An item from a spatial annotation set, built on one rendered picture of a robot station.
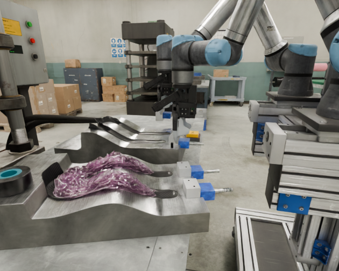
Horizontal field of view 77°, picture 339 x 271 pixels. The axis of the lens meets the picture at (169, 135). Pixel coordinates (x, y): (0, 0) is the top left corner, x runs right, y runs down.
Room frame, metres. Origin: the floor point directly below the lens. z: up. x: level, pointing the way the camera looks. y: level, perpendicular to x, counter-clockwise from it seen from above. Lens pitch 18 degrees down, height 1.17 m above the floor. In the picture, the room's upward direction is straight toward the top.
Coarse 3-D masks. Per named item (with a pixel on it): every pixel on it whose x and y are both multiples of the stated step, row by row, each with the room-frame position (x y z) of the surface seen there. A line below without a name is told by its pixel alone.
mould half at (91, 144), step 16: (112, 128) 0.85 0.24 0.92; (144, 128) 0.99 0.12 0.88; (64, 144) 0.83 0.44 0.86; (80, 144) 0.83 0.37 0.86; (96, 144) 0.75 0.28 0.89; (112, 144) 0.74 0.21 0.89; (128, 144) 0.76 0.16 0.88; (144, 144) 0.76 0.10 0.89; (160, 144) 0.75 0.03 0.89; (80, 160) 0.77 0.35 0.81; (144, 160) 0.72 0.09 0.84; (160, 160) 0.71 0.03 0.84; (176, 160) 0.70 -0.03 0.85
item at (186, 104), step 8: (184, 88) 0.73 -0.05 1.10; (192, 88) 0.74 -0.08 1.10; (184, 96) 0.75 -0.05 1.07; (192, 96) 0.74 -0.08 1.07; (176, 104) 0.74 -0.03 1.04; (184, 104) 0.73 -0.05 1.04; (192, 104) 0.72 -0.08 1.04; (176, 112) 0.73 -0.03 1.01; (184, 112) 0.74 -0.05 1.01; (192, 112) 0.73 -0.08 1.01
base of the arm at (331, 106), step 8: (336, 80) 0.57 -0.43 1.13; (328, 88) 0.60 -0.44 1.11; (336, 88) 0.56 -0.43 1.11; (328, 96) 0.57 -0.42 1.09; (336, 96) 0.55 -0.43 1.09; (320, 104) 0.59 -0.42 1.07; (328, 104) 0.56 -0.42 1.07; (336, 104) 0.54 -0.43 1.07; (320, 112) 0.58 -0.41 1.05; (328, 112) 0.55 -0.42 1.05; (336, 112) 0.53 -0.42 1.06
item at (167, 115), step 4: (156, 112) 1.06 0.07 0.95; (164, 112) 1.06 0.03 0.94; (168, 112) 1.06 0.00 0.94; (156, 116) 1.06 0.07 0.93; (160, 116) 1.05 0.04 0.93; (164, 116) 1.05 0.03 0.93; (168, 116) 1.05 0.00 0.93; (172, 116) 1.06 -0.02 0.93; (156, 120) 1.06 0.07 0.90; (160, 120) 1.05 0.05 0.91
